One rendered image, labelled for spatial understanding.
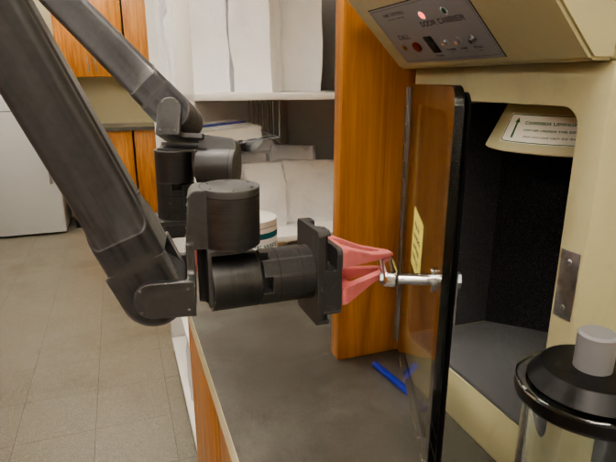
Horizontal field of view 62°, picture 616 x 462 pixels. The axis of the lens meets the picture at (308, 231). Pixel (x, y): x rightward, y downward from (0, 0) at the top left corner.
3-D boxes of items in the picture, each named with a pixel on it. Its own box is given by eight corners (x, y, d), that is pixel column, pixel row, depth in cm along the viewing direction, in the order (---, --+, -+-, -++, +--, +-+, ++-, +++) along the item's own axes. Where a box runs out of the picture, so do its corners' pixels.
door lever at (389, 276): (420, 265, 61) (422, 244, 60) (434, 296, 51) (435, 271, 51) (374, 264, 61) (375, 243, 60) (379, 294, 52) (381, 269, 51)
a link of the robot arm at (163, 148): (162, 139, 80) (147, 144, 75) (204, 140, 80) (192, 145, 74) (164, 182, 82) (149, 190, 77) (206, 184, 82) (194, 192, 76)
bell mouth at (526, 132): (562, 137, 73) (567, 97, 72) (687, 153, 57) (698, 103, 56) (456, 142, 67) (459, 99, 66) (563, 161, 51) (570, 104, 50)
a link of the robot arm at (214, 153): (179, 115, 84) (158, 96, 75) (247, 116, 83) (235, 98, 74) (172, 187, 83) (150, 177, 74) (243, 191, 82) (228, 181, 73)
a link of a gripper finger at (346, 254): (407, 241, 54) (324, 250, 51) (403, 304, 56) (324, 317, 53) (377, 225, 60) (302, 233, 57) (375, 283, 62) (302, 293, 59)
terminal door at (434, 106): (401, 342, 83) (415, 83, 72) (434, 483, 54) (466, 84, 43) (396, 341, 83) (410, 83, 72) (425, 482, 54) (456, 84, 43)
